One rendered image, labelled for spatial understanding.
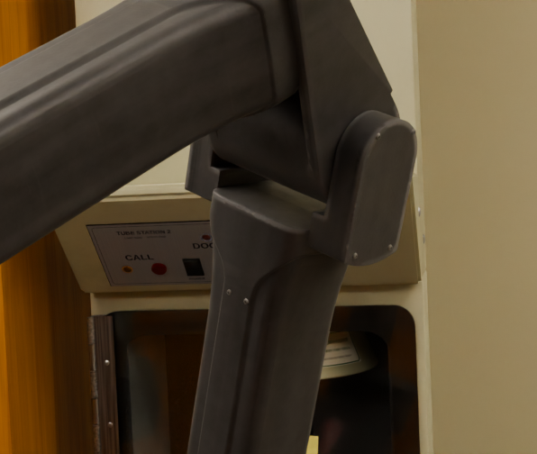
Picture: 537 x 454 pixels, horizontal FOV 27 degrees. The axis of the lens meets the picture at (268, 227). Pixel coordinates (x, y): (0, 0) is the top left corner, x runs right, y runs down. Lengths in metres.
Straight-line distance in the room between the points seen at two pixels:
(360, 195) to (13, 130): 0.17
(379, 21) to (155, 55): 0.63
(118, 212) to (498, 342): 0.66
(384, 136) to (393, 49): 0.55
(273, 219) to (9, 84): 0.16
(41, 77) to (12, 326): 0.66
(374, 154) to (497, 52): 0.99
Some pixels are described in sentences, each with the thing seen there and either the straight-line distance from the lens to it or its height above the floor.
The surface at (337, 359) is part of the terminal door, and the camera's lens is 1.05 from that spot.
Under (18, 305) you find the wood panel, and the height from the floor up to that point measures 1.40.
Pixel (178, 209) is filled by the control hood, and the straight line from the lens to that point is 0.97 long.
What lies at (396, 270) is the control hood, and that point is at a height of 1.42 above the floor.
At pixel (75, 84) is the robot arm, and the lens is 0.42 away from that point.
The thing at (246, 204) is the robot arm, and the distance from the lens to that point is 0.54.
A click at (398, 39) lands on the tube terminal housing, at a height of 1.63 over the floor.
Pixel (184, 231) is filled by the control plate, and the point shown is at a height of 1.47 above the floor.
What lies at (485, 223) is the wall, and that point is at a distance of 1.48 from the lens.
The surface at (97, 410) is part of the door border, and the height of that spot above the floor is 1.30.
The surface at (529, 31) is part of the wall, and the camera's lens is 1.49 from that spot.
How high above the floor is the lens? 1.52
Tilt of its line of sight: 3 degrees down
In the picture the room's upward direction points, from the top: 3 degrees counter-clockwise
